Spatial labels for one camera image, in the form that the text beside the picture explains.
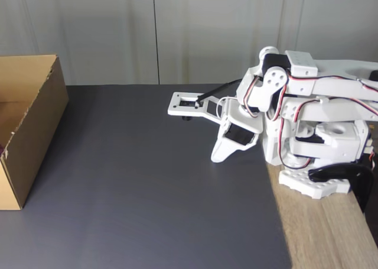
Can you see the brown cardboard box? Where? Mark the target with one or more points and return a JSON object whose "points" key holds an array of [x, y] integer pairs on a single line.
{"points": [[38, 118]]}

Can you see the dark grey table mat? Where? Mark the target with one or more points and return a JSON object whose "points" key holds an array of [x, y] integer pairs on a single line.
{"points": [[147, 207]]}

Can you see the black table clamp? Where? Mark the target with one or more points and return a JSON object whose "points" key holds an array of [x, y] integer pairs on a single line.
{"points": [[357, 180]]}

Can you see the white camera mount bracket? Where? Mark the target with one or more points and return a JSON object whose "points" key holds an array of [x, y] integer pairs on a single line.
{"points": [[177, 106]]}

